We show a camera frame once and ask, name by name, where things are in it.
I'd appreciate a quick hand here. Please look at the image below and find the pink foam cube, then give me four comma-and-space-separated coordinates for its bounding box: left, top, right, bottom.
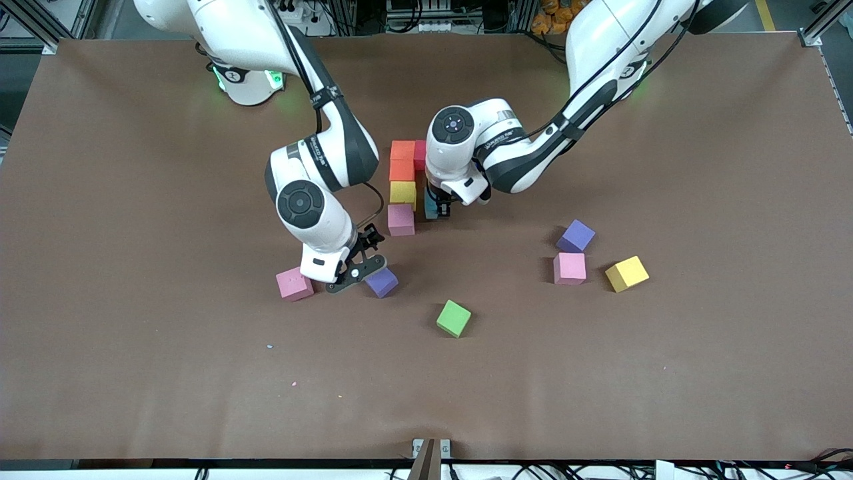
552, 252, 588, 286
275, 267, 315, 303
387, 203, 416, 237

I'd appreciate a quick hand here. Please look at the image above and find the purple foam cube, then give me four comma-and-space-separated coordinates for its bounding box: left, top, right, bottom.
365, 267, 400, 299
556, 219, 596, 255

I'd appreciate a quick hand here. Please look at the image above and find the green foam cube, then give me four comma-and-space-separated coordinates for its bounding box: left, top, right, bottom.
436, 299, 472, 339

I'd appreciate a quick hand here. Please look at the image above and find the white rack device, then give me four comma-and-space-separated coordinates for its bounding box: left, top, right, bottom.
385, 0, 462, 34

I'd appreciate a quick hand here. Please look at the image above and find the orange packets pile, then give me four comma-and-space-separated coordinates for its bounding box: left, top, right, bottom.
531, 0, 587, 35

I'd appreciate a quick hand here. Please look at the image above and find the white power strip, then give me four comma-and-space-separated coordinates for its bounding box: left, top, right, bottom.
272, 0, 306, 25

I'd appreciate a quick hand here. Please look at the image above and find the brown paper table cover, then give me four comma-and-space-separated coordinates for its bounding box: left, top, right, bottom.
0, 32, 853, 462

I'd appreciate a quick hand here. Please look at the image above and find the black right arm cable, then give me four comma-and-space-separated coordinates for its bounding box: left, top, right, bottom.
357, 180, 389, 231

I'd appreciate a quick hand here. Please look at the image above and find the aluminium frame post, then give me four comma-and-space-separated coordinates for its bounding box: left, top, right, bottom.
512, 0, 538, 34
331, 0, 358, 36

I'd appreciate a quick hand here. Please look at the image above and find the metal table edge bracket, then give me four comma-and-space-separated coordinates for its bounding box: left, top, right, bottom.
411, 438, 452, 480

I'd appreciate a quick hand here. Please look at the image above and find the aluminium corner frame beam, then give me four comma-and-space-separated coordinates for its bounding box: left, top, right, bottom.
802, 0, 853, 47
12, 0, 75, 55

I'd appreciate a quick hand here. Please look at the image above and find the aluminium table side rail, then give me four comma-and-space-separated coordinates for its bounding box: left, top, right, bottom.
818, 45, 853, 137

